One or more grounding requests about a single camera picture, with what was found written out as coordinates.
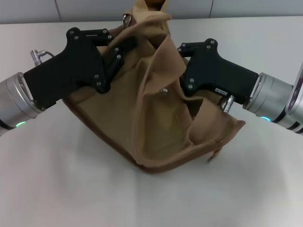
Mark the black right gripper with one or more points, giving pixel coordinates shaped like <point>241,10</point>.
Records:
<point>213,71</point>

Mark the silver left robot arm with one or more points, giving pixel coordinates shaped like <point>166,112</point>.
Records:
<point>16,101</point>

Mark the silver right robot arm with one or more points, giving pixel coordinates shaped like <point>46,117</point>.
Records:
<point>272,101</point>

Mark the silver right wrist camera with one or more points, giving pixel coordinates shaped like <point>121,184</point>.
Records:
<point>296,92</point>

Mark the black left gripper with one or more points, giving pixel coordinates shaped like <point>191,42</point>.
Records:
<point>71,68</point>

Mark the khaki canvas food bag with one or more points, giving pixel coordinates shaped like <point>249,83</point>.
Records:
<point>154,123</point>

